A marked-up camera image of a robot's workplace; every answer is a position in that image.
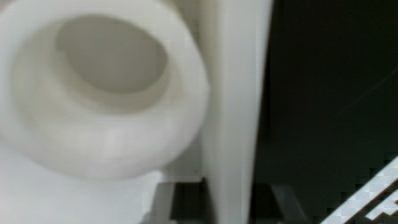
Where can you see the white square tabletop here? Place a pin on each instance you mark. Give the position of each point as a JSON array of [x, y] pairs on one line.
[[131, 98]]

